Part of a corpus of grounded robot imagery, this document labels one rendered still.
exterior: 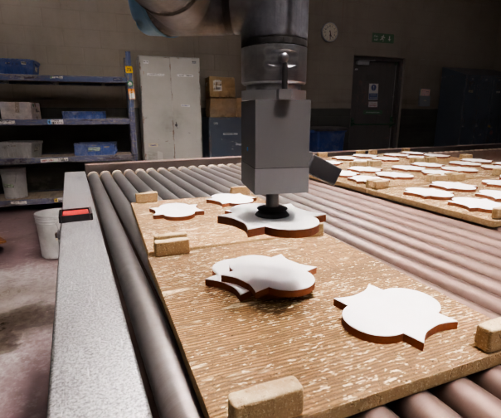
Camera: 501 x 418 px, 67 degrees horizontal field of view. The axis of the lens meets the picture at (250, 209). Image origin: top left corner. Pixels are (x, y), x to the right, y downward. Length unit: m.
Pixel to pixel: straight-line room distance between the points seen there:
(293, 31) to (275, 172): 0.15
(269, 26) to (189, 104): 5.06
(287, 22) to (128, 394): 0.40
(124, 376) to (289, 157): 0.28
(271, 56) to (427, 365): 0.35
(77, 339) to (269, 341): 0.23
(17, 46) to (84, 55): 0.79
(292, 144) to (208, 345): 0.23
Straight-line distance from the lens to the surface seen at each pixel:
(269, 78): 0.43
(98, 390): 0.43
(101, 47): 5.98
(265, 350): 0.41
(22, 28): 6.08
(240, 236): 0.75
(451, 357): 0.45
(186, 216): 0.87
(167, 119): 5.42
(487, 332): 0.46
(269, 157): 0.42
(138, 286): 0.60
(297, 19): 0.45
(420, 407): 0.41
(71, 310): 0.58
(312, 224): 0.44
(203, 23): 0.46
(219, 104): 5.73
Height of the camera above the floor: 1.17
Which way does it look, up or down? 14 degrees down
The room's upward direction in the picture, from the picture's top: straight up
